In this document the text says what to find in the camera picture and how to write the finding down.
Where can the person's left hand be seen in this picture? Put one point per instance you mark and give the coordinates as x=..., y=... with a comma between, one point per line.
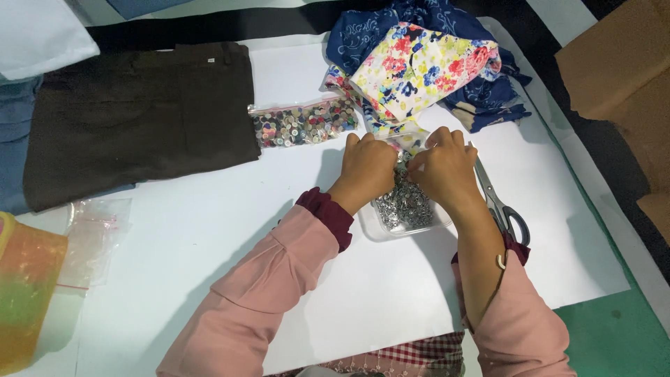
x=366, y=170

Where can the person's right hand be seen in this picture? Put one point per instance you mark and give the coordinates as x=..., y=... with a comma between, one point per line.
x=445, y=173

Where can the person's left fingers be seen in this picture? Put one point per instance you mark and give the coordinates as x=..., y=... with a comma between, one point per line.
x=369, y=146

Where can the person's right fingers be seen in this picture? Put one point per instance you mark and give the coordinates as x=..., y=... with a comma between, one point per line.
x=442, y=144

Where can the clear bag of metal snaps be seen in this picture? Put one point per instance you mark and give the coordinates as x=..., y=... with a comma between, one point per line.
x=405, y=209

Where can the clear bag of colourful buttons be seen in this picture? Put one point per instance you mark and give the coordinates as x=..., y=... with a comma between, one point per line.
x=303, y=125

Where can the floral white fabric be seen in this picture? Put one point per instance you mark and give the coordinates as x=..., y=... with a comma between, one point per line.
x=424, y=70

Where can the dark blue patterned fabric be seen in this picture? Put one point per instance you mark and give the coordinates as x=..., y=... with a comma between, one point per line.
x=361, y=36

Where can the large white paper sheet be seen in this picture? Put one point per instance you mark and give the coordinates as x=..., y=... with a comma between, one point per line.
x=209, y=235

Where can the brown cardboard box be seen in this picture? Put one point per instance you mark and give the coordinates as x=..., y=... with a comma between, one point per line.
x=617, y=68

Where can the red checked garment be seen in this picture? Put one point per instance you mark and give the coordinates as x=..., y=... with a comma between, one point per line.
x=418, y=353

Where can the folded brown trousers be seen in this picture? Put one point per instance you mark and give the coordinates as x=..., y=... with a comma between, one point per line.
x=141, y=120

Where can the green table mat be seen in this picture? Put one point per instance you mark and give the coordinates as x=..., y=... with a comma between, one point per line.
x=617, y=340

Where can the grey blue cloth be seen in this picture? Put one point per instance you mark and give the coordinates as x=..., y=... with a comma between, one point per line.
x=141, y=6

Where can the empty clear zip bag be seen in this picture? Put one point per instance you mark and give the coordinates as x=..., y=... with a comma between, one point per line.
x=97, y=235

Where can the white cloth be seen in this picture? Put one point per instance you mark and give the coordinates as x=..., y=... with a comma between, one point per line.
x=36, y=36

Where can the folded blue garment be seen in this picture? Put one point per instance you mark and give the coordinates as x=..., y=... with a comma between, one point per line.
x=13, y=157

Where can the orange green translucent bag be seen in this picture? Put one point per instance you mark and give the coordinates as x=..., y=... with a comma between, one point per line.
x=26, y=293

